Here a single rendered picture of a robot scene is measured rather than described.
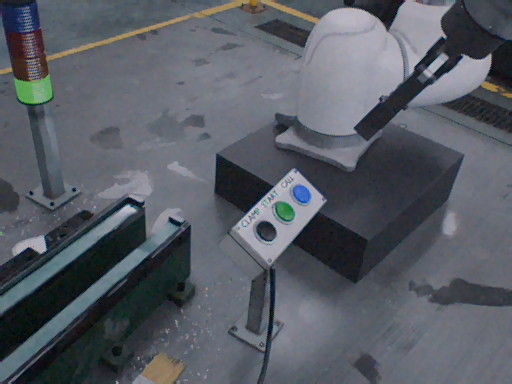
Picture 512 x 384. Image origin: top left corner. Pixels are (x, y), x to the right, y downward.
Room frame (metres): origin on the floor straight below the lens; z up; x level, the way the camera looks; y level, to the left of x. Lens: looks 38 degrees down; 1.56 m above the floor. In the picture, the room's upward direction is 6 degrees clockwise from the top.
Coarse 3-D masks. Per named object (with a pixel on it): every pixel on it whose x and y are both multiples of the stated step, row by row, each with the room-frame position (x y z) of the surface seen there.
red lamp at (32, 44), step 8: (8, 32) 0.88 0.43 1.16; (32, 32) 0.89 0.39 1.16; (40, 32) 0.91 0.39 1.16; (8, 40) 0.88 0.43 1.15; (16, 40) 0.88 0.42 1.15; (24, 40) 0.88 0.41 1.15; (32, 40) 0.89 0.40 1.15; (40, 40) 0.90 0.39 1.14; (8, 48) 0.89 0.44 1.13; (16, 48) 0.88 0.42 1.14; (24, 48) 0.88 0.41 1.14; (32, 48) 0.89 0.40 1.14; (40, 48) 0.90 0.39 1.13; (16, 56) 0.88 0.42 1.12; (24, 56) 0.88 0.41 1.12; (32, 56) 0.89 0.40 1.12
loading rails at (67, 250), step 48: (96, 240) 0.66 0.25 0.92; (144, 240) 0.76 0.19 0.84; (0, 288) 0.53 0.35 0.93; (48, 288) 0.57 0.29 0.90; (96, 288) 0.56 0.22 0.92; (144, 288) 0.61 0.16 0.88; (192, 288) 0.67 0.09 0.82; (0, 336) 0.49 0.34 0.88; (48, 336) 0.47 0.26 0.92; (96, 336) 0.51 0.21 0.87
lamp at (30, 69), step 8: (40, 56) 0.90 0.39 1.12; (16, 64) 0.88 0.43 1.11; (24, 64) 0.88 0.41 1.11; (32, 64) 0.88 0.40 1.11; (40, 64) 0.89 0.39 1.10; (16, 72) 0.88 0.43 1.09; (24, 72) 0.88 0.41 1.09; (32, 72) 0.88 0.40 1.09; (40, 72) 0.89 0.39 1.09; (48, 72) 0.92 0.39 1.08; (24, 80) 0.88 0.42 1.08; (32, 80) 0.88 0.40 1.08; (40, 80) 0.89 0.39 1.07
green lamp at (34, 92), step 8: (16, 80) 0.88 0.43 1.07; (48, 80) 0.91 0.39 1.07; (16, 88) 0.89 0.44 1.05; (24, 88) 0.88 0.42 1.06; (32, 88) 0.88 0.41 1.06; (40, 88) 0.89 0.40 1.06; (48, 88) 0.90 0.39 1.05; (24, 96) 0.88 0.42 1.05; (32, 96) 0.88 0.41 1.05; (40, 96) 0.89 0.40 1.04; (48, 96) 0.90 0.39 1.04
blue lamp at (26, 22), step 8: (0, 8) 0.89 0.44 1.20; (8, 8) 0.88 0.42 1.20; (16, 8) 0.88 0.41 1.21; (24, 8) 0.89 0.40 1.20; (32, 8) 0.90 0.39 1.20; (8, 16) 0.88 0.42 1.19; (16, 16) 0.88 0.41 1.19; (24, 16) 0.88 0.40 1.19; (32, 16) 0.89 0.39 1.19; (8, 24) 0.88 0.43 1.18; (16, 24) 0.88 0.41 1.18; (24, 24) 0.88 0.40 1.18; (32, 24) 0.89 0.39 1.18; (40, 24) 0.91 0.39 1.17; (16, 32) 0.88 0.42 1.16; (24, 32) 0.88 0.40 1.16
